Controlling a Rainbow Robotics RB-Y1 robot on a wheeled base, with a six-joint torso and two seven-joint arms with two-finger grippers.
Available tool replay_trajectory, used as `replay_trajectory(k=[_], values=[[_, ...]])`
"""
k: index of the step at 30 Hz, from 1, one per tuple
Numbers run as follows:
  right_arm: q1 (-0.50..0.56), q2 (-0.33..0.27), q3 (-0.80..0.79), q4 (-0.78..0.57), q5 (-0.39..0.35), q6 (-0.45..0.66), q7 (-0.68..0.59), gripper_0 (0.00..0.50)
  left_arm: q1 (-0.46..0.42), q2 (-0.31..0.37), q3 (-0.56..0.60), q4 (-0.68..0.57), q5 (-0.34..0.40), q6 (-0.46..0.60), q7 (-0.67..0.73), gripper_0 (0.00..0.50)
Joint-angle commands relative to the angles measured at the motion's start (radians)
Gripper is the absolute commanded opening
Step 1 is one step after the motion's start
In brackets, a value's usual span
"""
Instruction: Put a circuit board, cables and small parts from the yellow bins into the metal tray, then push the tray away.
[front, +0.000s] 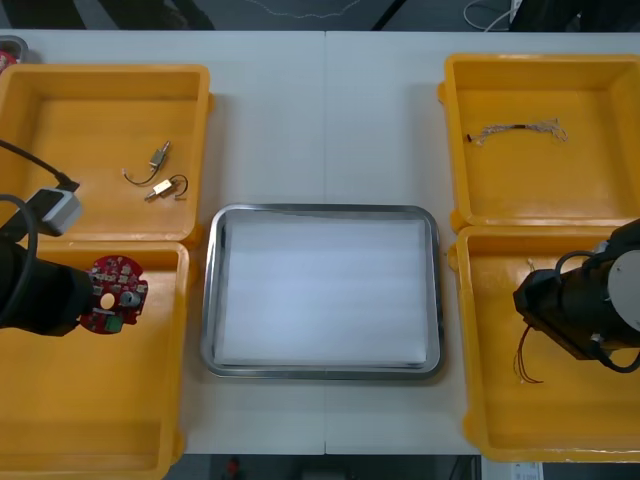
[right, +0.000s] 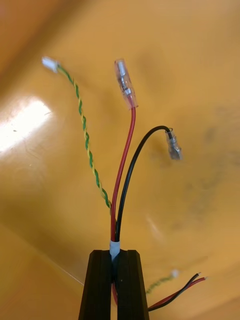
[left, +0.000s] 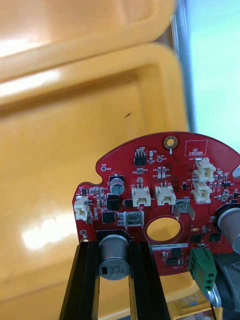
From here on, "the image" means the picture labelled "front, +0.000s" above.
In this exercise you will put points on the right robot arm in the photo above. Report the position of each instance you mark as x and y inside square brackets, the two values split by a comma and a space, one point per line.
[600, 300]

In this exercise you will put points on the small metal solenoid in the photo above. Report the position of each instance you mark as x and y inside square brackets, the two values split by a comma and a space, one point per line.
[158, 157]
[162, 188]

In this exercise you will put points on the round red circuit board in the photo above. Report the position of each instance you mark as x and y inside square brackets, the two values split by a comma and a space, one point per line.
[125, 265]

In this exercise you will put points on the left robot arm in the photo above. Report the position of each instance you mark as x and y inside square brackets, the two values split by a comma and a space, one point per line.
[30, 295]

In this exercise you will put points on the grey container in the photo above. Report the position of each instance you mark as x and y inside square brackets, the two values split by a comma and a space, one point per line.
[20, 47]

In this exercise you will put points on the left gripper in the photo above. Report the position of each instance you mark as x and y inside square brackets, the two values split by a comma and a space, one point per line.
[70, 300]

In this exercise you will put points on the steel tray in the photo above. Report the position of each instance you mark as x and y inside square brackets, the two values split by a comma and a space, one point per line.
[210, 300]

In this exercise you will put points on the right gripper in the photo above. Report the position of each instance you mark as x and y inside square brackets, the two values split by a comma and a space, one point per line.
[542, 305]

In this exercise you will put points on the yellow-orange plastic bin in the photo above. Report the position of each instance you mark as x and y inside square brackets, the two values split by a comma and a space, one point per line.
[525, 190]
[75, 125]
[100, 400]
[500, 400]

